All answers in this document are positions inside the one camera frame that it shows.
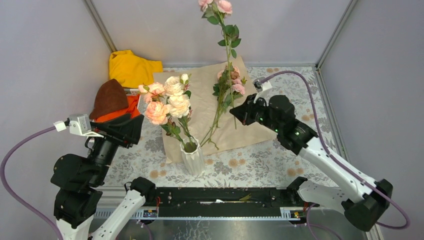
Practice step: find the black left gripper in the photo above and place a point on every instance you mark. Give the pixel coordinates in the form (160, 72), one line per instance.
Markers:
(124, 130)

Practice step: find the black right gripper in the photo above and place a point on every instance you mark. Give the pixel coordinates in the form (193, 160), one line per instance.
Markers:
(243, 112)

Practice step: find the beige kraft wrapping paper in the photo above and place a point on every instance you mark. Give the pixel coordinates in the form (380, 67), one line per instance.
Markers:
(204, 106)

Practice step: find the peach rose stem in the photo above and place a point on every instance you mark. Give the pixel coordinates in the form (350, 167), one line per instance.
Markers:
(158, 112)

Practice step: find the cream white rose stem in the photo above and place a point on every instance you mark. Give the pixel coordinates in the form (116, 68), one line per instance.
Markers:
(178, 99)

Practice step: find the large pink peony stem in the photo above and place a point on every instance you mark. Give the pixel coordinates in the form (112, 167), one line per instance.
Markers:
(215, 12)

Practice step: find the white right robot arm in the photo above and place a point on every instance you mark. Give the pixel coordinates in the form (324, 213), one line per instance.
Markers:
(360, 198)

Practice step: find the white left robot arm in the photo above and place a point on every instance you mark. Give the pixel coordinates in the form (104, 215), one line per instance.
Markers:
(78, 178)

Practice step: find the white ribbed vase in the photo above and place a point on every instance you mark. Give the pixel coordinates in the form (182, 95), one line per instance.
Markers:
(192, 155)

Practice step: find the small pink rose stem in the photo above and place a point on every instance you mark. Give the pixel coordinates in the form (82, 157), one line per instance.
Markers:
(230, 86)

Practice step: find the floral patterned table mat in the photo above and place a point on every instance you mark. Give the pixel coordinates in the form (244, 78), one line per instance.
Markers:
(265, 164)

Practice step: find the white plastic basket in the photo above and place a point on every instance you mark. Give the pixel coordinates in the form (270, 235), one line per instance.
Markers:
(140, 102)

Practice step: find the orange cloth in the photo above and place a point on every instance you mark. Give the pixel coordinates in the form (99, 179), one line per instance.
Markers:
(111, 109)

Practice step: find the brown cloth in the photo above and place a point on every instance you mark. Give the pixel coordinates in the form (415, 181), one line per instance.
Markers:
(109, 90)

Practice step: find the yellow cloth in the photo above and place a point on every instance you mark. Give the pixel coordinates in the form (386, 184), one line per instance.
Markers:
(130, 70)

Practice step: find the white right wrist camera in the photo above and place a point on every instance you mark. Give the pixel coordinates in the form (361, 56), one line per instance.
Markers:
(262, 87)

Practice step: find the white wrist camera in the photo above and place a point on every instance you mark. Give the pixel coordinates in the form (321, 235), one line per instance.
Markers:
(262, 87)
(78, 124)

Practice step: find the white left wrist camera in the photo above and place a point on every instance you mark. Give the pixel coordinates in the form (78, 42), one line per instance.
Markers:
(78, 124)

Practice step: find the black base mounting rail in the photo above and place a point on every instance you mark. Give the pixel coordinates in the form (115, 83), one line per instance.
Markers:
(225, 203)

